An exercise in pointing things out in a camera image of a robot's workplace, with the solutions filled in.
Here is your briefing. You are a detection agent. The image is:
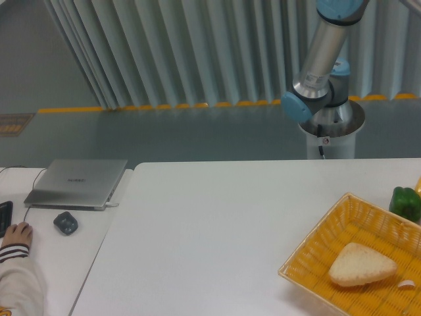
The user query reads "grey laptop cable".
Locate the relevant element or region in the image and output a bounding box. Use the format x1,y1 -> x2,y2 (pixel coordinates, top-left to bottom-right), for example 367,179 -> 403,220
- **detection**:
0,165 -> 49,192

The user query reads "triangular bread slice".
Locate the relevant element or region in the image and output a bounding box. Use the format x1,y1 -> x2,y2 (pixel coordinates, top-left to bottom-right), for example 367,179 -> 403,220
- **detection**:
328,242 -> 398,287

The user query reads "grey pleated curtain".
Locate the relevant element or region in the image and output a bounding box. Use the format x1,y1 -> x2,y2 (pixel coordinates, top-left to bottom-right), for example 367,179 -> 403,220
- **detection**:
46,1 -> 420,110

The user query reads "forearm in cream sleeve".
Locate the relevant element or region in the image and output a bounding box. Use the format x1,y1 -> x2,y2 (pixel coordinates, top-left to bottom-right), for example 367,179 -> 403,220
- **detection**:
1,244 -> 44,315

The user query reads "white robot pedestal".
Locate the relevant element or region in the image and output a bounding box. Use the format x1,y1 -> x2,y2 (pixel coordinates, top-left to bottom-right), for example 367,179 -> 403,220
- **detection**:
299,100 -> 365,159

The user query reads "black keyboard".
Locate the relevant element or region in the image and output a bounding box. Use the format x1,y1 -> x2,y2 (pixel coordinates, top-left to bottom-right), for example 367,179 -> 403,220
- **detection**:
0,201 -> 13,238

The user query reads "silver closed laptop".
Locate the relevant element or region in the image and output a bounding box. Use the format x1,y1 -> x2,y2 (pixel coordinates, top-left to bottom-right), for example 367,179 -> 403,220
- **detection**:
24,159 -> 127,211

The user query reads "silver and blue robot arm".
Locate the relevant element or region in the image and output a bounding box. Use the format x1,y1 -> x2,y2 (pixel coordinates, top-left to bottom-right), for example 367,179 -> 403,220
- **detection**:
281,1 -> 420,122

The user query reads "black pedestal cable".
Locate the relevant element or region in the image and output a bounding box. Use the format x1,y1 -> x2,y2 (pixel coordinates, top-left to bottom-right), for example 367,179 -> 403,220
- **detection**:
316,124 -> 327,160

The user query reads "small dark grey gadget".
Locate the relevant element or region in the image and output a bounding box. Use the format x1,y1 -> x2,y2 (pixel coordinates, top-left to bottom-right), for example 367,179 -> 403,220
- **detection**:
53,211 -> 78,236

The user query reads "person's hand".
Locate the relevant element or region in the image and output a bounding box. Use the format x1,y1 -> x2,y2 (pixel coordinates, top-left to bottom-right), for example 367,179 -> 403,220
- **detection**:
1,222 -> 33,248

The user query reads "yellow woven basket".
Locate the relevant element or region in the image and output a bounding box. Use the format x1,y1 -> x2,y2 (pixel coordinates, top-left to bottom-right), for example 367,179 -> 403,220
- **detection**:
278,193 -> 420,315

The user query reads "small white shell piece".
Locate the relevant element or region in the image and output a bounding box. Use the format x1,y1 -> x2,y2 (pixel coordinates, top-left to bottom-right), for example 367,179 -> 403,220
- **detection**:
398,280 -> 416,290

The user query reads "yellow pepper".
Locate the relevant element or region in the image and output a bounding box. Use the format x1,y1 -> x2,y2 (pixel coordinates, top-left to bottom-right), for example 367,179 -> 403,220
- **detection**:
414,177 -> 421,196

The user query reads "green bell pepper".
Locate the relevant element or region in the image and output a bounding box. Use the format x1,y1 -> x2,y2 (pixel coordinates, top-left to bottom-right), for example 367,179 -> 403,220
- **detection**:
389,186 -> 420,223

